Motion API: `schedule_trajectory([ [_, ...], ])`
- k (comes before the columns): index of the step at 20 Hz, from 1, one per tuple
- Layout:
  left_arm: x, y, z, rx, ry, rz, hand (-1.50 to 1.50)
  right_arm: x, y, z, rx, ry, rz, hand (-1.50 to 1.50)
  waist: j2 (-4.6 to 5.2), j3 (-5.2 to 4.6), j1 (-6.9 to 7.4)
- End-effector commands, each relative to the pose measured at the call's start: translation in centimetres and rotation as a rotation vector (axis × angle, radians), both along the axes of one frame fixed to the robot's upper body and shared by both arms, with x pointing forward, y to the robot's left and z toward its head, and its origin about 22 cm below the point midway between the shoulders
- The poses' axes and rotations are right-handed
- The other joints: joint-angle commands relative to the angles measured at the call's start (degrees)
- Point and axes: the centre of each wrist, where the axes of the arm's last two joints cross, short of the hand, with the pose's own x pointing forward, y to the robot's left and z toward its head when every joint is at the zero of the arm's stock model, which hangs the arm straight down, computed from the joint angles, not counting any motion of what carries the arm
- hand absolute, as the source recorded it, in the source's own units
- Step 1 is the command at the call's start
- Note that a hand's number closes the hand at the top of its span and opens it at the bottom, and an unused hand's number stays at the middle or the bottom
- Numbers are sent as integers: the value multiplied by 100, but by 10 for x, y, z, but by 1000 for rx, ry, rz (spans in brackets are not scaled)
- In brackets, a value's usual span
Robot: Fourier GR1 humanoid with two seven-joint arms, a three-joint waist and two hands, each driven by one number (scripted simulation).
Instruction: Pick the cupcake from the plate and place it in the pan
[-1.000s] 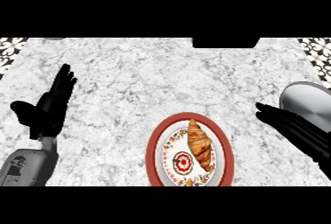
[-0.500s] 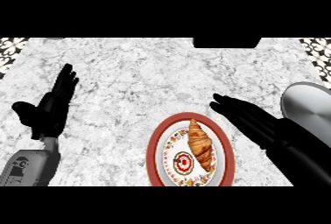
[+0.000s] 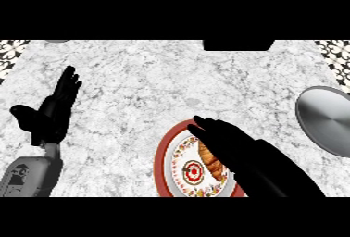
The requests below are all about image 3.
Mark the grey metal pan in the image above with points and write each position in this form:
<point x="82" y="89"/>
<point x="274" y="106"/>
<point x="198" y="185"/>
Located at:
<point x="328" y="120"/>

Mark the small grey round object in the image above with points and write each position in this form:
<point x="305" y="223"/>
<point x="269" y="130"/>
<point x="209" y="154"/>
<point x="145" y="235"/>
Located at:
<point x="56" y="40"/>

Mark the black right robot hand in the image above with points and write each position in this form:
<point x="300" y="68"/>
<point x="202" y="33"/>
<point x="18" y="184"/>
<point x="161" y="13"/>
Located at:
<point x="227" y="142"/>

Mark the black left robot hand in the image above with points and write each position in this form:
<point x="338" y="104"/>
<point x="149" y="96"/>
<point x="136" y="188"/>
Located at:
<point x="51" y="117"/>

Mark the red rimmed floral plate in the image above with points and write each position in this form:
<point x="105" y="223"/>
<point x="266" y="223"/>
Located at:
<point x="181" y="172"/>

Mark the black appliance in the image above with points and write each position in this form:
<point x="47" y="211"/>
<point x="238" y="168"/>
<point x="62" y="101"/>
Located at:
<point x="238" y="45"/>

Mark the orange brown cupcake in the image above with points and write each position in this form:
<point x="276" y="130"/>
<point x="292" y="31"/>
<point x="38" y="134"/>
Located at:
<point x="209" y="160"/>

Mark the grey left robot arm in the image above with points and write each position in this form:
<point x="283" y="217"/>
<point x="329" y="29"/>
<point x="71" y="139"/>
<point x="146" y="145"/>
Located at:
<point x="28" y="176"/>

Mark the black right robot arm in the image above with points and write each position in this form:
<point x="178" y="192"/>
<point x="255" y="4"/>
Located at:
<point x="277" y="176"/>

